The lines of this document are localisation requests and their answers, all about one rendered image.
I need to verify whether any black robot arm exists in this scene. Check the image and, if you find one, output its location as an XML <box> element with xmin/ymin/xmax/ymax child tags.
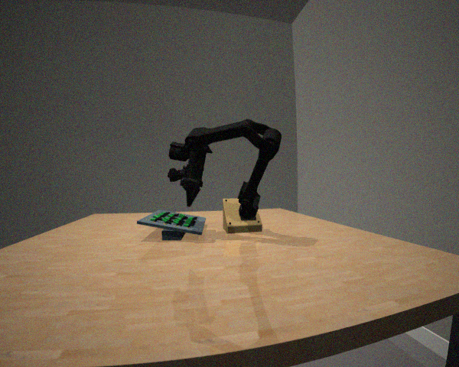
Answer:
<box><xmin>168</xmin><ymin>119</ymin><xmax>282</xmax><ymax>221</ymax></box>

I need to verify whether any grey switch panel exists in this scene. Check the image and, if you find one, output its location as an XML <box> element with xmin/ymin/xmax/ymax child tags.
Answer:
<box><xmin>137</xmin><ymin>209</ymin><xmax>206</xmax><ymax>241</ymax></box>

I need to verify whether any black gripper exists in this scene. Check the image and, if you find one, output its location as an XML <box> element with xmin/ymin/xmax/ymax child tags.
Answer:
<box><xmin>180</xmin><ymin>162</ymin><xmax>204</xmax><ymax>207</ymax></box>

